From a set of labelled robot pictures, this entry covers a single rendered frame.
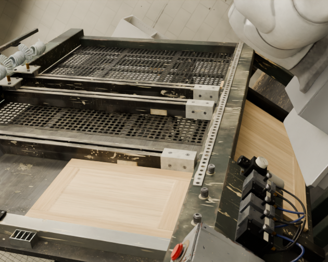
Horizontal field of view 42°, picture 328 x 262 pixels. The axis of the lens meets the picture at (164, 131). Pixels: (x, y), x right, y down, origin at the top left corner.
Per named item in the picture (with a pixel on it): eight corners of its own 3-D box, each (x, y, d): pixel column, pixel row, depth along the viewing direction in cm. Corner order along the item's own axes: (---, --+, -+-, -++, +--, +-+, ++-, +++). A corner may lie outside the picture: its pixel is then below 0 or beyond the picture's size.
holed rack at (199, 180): (201, 186, 140) (201, 185, 140) (192, 185, 141) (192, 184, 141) (243, 42, 280) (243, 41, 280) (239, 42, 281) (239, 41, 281)
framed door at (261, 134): (305, 232, 194) (308, 229, 193) (204, 168, 191) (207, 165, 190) (299, 138, 270) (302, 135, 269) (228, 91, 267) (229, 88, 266)
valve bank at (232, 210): (316, 273, 107) (237, 224, 106) (280, 301, 115) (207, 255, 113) (307, 167, 150) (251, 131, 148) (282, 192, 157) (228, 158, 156)
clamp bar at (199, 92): (217, 105, 207) (219, 58, 196) (3, 88, 234) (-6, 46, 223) (219, 97, 216) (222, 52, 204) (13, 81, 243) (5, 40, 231)
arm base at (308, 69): (338, 19, 118) (322, 8, 118) (354, 34, 98) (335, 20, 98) (297, 71, 126) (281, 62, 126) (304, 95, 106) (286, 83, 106)
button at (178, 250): (186, 257, 87) (177, 251, 87) (176, 267, 89) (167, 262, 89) (189, 243, 90) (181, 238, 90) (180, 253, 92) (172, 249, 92)
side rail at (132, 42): (235, 62, 280) (236, 46, 275) (81, 53, 305) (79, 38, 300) (236, 58, 287) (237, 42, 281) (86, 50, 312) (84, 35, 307)
